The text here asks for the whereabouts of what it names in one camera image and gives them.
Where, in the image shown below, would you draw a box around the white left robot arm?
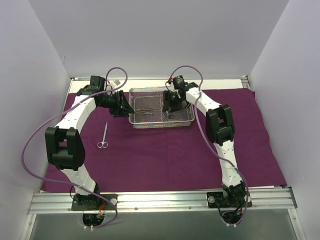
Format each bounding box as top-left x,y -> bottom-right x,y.
44,86 -> 134,210

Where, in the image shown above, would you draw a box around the purple cloth wrap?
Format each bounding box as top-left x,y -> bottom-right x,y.
41,88 -> 288,193

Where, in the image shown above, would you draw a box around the steel surgical scissors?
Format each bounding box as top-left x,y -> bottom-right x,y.
97,122 -> 109,149

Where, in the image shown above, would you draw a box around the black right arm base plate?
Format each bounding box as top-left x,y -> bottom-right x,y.
206,190 -> 246,209

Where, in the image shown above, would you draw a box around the metal mesh instrument tray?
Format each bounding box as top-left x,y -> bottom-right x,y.
128,86 -> 195,129

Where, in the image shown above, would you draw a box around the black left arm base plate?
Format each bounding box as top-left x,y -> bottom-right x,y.
71,193 -> 115,211

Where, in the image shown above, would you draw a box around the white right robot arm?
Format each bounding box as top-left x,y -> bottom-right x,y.
162,78 -> 249,207

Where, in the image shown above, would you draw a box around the aluminium right side rail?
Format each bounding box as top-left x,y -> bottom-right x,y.
241,75 -> 250,89

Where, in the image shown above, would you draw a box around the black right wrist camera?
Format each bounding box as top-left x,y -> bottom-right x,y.
172,75 -> 186,90

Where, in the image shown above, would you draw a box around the aluminium rail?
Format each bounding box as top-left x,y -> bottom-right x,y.
241,75 -> 250,89
27,188 -> 298,214

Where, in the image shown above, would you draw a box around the aluminium front rail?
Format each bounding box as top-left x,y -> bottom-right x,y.
27,188 -> 298,214

